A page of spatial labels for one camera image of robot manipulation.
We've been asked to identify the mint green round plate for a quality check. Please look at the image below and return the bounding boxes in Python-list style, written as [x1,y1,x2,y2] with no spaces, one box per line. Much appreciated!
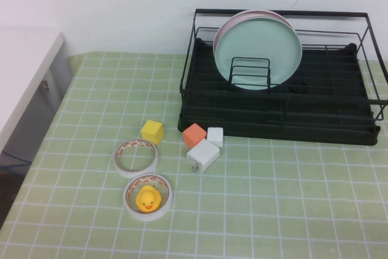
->
[214,16,303,91]

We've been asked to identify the pink round plate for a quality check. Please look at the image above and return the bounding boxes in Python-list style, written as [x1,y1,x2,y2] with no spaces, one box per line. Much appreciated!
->
[212,9,294,56]

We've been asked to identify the orange cube block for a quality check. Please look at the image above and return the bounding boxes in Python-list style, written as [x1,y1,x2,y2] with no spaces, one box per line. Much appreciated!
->
[182,123,208,147]

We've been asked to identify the small white cube block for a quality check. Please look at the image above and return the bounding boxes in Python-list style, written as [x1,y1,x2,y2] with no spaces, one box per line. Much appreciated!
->
[207,127,224,148]

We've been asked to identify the white plug charger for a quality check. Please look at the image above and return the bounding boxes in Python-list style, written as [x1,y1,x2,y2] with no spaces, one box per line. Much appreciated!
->
[186,138,220,172]

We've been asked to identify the yellow cube block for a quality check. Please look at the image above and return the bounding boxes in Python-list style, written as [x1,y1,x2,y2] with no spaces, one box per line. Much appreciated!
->
[140,119,165,146]

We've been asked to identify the white double-sided tape roll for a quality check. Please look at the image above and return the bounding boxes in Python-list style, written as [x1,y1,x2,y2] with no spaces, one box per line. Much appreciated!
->
[114,138,159,179]
[122,173,173,222]

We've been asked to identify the yellow rubber duck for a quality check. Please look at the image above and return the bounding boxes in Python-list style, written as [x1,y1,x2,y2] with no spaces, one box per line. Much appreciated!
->
[135,185,161,213]

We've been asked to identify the green checked tablecloth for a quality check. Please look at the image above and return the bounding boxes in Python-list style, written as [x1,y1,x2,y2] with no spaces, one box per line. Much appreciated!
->
[0,50,388,259]

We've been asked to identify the black plastic drip tray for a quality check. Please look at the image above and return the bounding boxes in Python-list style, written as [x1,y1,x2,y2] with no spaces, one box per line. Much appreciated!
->
[177,37,381,146]

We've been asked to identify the white grey cabinet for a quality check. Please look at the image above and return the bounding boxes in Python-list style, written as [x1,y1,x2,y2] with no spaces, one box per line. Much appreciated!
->
[0,28,75,187]

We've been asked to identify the black wire dish rack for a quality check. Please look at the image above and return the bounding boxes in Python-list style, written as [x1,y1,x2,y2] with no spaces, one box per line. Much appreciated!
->
[178,8,388,129]

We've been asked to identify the blue cable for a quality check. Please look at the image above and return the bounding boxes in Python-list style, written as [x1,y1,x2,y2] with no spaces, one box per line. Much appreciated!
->
[0,149,33,172]

